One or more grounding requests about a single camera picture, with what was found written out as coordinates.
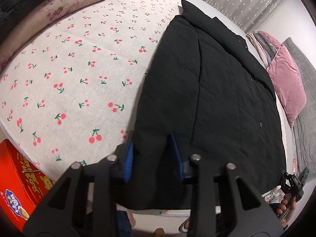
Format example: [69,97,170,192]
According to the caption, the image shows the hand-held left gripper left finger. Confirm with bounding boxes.
[22,138,135,237]

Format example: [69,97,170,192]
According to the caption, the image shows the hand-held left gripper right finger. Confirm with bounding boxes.
[169,132,284,237]

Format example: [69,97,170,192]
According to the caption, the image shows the black quilted coat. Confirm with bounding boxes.
[117,0,287,210]

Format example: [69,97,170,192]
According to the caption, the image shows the person's right hand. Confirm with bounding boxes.
[276,193,297,228]

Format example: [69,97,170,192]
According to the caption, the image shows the person's leg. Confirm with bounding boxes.
[116,209,137,237]

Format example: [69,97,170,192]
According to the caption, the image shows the cherry print blanket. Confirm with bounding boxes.
[0,0,184,178]

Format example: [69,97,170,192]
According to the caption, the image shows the grey quilted headboard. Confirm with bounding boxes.
[281,37,316,190]

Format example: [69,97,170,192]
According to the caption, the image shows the pink velvet pillow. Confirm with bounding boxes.
[254,31,308,129]

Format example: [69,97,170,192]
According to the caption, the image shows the red printed box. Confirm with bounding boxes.
[0,139,56,232]

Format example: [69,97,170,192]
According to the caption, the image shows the folded blankets stack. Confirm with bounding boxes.
[245,31,274,68]

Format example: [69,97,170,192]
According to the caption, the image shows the grey star print curtain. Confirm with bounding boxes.
[163,0,299,32]

